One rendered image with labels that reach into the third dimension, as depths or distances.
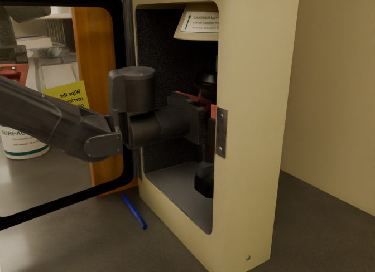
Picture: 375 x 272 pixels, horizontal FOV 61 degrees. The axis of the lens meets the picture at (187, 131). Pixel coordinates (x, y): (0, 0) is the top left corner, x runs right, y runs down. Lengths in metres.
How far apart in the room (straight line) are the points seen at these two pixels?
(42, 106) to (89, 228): 0.33
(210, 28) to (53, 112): 0.25
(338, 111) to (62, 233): 0.67
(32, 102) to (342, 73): 0.64
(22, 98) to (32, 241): 0.34
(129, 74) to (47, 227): 0.40
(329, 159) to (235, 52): 0.53
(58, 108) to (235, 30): 0.25
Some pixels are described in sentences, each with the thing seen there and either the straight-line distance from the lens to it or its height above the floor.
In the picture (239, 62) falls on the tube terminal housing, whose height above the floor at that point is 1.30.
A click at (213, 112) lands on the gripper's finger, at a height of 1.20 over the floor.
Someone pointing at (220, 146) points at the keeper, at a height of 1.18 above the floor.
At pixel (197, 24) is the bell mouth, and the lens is 0.50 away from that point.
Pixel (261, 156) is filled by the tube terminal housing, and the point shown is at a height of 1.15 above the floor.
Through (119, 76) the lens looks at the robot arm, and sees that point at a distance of 0.47.
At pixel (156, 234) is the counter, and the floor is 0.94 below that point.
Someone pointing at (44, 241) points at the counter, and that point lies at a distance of 0.71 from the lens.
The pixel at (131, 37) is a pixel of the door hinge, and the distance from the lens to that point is 0.66.
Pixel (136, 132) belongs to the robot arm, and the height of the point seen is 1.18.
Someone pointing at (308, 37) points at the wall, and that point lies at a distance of 0.87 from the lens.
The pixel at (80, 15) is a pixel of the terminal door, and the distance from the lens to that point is 0.62.
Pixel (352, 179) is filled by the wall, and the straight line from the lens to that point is 0.85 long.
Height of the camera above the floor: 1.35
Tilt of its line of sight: 20 degrees down
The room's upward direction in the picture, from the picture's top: straight up
